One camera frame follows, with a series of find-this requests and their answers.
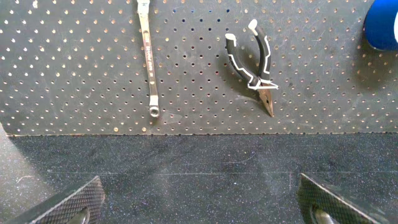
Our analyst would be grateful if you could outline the wrench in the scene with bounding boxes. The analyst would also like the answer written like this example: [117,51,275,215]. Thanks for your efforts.
[136,0,161,119]

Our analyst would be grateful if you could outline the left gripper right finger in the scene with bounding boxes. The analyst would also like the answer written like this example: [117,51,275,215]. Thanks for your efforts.
[297,173,393,224]

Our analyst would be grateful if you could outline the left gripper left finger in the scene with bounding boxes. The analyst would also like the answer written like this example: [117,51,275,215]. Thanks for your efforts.
[2,175,106,224]

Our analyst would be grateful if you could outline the black pegboard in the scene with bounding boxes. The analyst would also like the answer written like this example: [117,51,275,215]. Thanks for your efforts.
[0,0,398,137]

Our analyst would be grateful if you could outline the roll of blue tape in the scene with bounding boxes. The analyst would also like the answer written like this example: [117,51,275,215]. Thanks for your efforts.
[363,0,398,52]

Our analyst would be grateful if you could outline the black and white pliers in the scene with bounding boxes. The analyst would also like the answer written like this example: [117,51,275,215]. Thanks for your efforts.
[224,18,279,118]

